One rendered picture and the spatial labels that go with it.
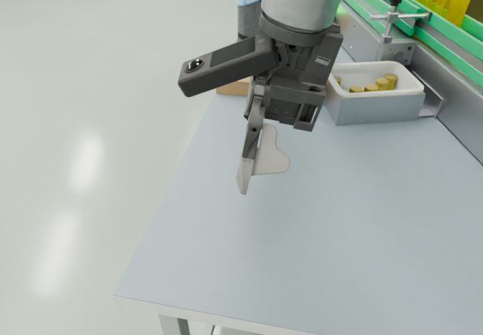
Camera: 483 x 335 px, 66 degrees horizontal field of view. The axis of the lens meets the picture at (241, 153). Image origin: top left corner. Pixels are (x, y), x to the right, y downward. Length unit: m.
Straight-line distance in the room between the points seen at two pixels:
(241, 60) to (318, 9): 0.09
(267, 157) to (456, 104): 0.69
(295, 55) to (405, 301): 0.43
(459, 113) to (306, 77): 0.66
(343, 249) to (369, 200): 0.14
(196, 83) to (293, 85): 0.11
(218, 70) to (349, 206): 0.46
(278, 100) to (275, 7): 0.11
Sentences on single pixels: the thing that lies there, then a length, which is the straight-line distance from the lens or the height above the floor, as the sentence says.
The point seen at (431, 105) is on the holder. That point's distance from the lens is 1.12.
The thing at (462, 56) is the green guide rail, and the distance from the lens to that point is 1.07.
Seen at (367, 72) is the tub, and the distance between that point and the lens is 1.13.
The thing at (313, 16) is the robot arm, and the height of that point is 1.18.
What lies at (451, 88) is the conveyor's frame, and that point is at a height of 0.85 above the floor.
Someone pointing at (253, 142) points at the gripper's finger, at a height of 1.04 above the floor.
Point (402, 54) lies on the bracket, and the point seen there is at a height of 0.85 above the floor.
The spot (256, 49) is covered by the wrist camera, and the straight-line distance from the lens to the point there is 0.40.
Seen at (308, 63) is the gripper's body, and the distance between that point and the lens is 0.41.
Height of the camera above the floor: 1.29
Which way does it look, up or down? 39 degrees down
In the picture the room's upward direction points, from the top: straight up
